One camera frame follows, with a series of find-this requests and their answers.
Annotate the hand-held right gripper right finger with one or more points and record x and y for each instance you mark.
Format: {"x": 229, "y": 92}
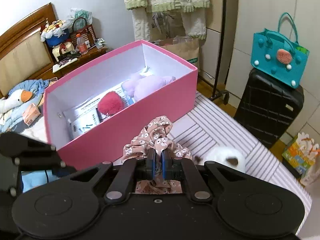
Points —
{"x": 165, "y": 165}

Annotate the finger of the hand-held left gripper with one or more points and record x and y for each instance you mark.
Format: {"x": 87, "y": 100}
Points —
{"x": 45, "y": 162}
{"x": 25, "y": 142}

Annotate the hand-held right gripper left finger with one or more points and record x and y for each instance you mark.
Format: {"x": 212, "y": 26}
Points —
{"x": 151, "y": 164}

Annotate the pink floral cloth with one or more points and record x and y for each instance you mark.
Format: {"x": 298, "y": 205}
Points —
{"x": 157, "y": 135}

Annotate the pink cardboard box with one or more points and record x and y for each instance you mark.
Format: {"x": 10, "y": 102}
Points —
{"x": 100, "y": 142}

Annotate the pink fluffy pom-pom ball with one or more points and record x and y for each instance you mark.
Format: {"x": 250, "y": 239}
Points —
{"x": 110, "y": 103}

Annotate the orange white carton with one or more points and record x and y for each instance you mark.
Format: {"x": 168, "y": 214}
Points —
{"x": 31, "y": 115}

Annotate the white goose plush toy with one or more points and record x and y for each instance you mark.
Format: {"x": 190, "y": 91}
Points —
{"x": 15, "y": 101}

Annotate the white plush toy brown spots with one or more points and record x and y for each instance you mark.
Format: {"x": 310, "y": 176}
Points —
{"x": 217, "y": 155}

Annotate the blue blanket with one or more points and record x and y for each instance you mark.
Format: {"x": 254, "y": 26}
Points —
{"x": 37, "y": 87}

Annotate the blue white booklet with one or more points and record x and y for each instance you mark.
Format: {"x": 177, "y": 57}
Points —
{"x": 128, "y": 98}

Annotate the purple plush toy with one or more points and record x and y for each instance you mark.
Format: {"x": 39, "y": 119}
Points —
{"x": 147, "y": 86}

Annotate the white flat box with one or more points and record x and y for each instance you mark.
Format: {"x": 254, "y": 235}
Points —
{"x": 63, "y": 66}

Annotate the wooden padded headboard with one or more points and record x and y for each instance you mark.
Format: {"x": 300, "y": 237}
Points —
{"x": 22, "y": 52}

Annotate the cream red ornament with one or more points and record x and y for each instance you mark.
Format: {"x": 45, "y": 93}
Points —
{"x": 63, "y": 50}

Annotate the wooden nightstand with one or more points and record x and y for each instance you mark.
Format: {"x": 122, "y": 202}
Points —
{"x": 85, "y": 60}

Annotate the orange drink bottle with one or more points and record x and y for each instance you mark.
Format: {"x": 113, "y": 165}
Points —
{"x": 82, "y": 46}

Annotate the black suitcase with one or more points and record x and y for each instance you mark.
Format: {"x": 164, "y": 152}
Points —
{"x": 265, "y": 110}

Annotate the brown paper bag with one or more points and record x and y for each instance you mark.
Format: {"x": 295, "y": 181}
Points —
{"x": 185, "y": 50}

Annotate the blue wrapped flower bouquet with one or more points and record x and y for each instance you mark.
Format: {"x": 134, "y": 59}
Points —
{"x": 57, "y": 28}

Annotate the crumpled white green wrapper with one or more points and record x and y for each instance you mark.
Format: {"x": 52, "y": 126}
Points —
{"x": 99, "y": 43}

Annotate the woven basket bag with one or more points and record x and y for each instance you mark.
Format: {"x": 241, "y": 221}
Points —
{"x": 88, "y": 29}

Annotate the colourful gift bag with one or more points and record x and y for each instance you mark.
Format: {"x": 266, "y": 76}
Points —
{"x": 297, "y": 155}

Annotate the cream fuzzy pajama pants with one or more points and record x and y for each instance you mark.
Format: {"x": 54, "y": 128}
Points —
{"x": 142, "y": 25}

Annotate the white green plastic bag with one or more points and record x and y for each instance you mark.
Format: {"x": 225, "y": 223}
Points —
{"x": 82, "y": 15}

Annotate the teal felt tote bag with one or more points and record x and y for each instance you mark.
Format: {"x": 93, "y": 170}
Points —
{"x": 270, "y": 47}

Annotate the white wardrobe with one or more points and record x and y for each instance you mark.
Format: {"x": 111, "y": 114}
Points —
{"x": 250, "y": 17}

